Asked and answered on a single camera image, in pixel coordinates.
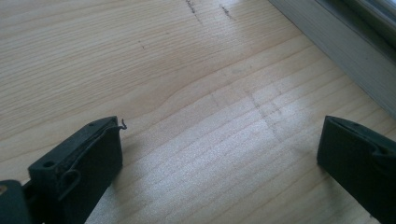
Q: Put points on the white book with picture grid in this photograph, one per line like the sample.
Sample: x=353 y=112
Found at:
x=351 y=49

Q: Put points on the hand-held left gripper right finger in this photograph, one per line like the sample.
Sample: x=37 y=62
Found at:
x=358 y=165

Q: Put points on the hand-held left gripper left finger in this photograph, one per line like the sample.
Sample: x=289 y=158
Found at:
x=77 y=161

